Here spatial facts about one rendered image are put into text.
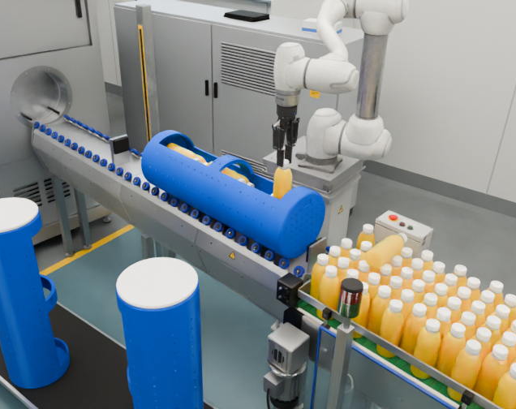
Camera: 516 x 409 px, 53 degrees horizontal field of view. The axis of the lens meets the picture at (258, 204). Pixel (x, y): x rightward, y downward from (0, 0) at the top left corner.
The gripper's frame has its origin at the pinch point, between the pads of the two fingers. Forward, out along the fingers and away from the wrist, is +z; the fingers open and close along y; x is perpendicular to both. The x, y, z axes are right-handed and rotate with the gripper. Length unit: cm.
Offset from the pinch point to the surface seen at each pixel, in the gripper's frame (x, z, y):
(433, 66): -69, 25, -266
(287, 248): 11.1, 32.6, 8.6
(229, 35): -162, -4, -126
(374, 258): 46, 22, 5
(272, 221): 6.0, 20.8, 12.4
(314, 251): 18.8, 33.6, 1.7
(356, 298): 59, 13, 37
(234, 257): -15, 48, 12
